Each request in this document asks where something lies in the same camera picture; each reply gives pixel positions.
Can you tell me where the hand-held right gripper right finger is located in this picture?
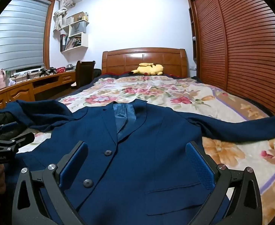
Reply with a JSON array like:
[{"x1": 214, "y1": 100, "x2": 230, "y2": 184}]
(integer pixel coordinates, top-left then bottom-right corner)
[{"x1": 185, "y1": 141, "x2": 263, "y2": 225}]

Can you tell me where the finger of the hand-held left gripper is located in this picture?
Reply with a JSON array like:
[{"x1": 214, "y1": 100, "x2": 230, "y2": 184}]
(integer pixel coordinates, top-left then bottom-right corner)
[
  {"x1": 0, "y1": 121, "x2": 27, "y2": 141},
  {"x1": 0, "y1": 132, "x2": 35, "y2": 154}
]

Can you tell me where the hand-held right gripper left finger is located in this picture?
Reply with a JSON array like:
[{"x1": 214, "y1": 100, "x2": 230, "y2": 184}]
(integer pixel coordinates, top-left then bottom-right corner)
[{"x1": 12, "y1": 141, "x2": 91, "y2": 225}]

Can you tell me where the blue suit jacket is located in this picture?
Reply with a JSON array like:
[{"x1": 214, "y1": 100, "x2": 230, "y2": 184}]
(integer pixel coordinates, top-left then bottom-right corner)
[{"x1": 0, "y1": 99, "x2": 275, "y2": 225}]

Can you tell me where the wooden desk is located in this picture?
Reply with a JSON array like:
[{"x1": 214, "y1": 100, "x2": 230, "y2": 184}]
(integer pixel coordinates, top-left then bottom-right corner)
[{"x1": 0, "y1": 70, "x2": 77, "y2": 110}]

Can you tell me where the pink bottle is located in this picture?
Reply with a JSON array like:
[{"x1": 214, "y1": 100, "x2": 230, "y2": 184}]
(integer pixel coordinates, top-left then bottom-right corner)
[{"x1": 0, "y1": 68, "x2": 6, "y2": 90}]

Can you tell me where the black gadget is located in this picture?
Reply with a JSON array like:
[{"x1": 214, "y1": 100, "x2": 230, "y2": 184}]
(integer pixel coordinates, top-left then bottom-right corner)
[{"x1": 39, "y1": 67, "x2": 57, "y2": 77}]

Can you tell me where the floral blanket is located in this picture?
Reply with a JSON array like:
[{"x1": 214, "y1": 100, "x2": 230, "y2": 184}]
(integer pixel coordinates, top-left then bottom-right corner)
[{"x1": 15, "y1": 76, "x2": 275, "y2": 225}]

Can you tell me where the grey window blind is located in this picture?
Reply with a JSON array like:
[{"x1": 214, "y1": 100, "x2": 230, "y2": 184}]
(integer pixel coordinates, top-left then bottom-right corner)
[{"x1": 0, "y1": 0, "x2": 52, "y2": 77}]

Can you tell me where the dark brown chair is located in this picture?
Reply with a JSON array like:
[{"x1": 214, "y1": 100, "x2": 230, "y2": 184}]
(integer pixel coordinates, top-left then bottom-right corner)
[{"x1": 70, "y1": 60, "x2": 96, "y2": 89}]

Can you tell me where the row of books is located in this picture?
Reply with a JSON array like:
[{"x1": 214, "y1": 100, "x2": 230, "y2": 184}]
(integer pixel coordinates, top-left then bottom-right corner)
[{"x1": 66, "y1": 36, "x2": 82, "y2": 50}]

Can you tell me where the yellow plush toy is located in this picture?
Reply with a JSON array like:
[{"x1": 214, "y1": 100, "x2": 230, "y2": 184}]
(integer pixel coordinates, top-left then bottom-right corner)
[{"x1": 131, "y1": 62, "x2": 164, "y2": 76}]

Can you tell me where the wooden bed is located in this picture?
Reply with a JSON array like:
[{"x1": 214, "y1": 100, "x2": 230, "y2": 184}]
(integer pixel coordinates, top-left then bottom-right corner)
[{"x1": 101, "y1": 47, "x2": 187, "y2": 78}]

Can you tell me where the grey paper bag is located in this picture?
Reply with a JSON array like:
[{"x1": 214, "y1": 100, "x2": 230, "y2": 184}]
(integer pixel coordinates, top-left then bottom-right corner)
[{"x1": 72, "y1": 21, "x2": 87, "y2": 34}]

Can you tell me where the tied beige curtain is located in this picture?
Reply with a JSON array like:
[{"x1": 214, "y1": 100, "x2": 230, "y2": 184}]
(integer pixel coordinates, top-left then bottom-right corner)
[{"x1": 53, "y1": 0, "x2": 76, "y2": 32}]

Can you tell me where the wooden louvred wardrobe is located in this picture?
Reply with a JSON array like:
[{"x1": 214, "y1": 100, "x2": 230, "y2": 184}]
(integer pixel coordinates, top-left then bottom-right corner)
[{"x1": 185, "y1": 0, "x2": 275, "y2": 118}]

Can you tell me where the cardboard box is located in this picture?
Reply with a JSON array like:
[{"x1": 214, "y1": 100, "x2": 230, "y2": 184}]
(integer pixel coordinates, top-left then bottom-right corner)
[{"x1": 66, "y1": 13, "x2": 82, "y2": 25}]

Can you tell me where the wooden window frame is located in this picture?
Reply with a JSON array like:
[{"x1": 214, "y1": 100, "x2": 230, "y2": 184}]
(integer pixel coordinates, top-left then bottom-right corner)
[{"x1": 22, "y1": 0, "x2": 56, "y2": 69}]

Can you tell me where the white wall shelf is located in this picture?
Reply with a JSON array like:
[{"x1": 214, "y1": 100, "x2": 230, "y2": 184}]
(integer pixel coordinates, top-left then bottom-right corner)
[{"x1": 60, "y1": 12, "x2": 90, "y2": 52}]

